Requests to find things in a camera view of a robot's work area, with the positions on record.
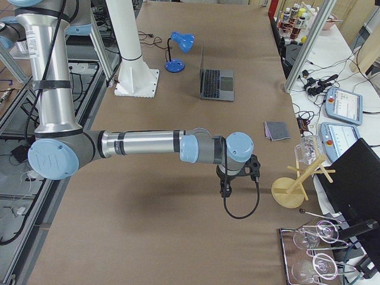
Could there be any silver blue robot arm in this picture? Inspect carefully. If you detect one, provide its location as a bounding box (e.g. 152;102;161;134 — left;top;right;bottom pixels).
13;1;260;198

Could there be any black lamp power cable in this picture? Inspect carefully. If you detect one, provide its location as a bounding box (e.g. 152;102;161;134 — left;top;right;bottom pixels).
138;30;174;62

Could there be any lower teach pendant tablet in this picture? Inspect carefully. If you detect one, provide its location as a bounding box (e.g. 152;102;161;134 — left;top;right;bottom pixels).
320;122;360;163

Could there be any black monitor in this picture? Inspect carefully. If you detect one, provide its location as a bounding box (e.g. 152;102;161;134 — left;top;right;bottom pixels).
317;138;379;268

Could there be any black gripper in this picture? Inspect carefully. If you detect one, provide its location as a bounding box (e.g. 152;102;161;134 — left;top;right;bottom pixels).
216;154;261;198

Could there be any wooden mug tree stand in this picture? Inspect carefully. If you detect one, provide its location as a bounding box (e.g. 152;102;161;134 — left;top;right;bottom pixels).
271;154;335;208

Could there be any grey folded cloth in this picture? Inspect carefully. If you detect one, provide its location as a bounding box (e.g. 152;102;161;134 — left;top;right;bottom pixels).
264;121;290;141

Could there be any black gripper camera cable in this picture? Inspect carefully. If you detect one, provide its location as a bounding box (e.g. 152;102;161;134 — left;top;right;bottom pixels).
221;175;261;220

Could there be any lower wine glass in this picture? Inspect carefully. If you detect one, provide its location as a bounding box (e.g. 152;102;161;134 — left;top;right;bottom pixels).
291;253;338;284

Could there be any copper wire bottle basket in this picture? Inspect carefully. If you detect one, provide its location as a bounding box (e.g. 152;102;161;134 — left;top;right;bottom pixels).
276;1;319;43

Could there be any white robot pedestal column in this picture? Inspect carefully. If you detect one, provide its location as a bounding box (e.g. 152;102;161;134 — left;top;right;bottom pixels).
106;0;159;98

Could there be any teach pendant tablet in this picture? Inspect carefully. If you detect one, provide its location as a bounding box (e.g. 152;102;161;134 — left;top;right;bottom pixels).
320;122;360;163
325;87;363;126

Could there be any upper teach pendant tablet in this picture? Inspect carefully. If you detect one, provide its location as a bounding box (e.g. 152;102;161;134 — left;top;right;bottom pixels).
325;87;363;126

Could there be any upper wine glass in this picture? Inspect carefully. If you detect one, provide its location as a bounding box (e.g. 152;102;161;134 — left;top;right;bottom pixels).
293;220;338;249

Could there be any aluminium frame post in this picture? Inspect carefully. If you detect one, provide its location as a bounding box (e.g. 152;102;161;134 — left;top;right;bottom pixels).
284;0;337;94

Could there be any grey laptop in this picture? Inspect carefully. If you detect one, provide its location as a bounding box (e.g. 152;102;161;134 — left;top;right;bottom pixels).
199;45;235;102

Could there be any blue desk lamp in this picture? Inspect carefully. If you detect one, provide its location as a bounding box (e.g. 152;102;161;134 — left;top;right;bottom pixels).
165;31;195;73

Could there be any wire glass rack tray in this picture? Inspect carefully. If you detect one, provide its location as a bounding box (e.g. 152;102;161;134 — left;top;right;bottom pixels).
278;221;362;284

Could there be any wine glass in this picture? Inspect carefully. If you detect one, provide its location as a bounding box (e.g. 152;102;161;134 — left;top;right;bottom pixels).
293;220;338;249
291;253;338;284

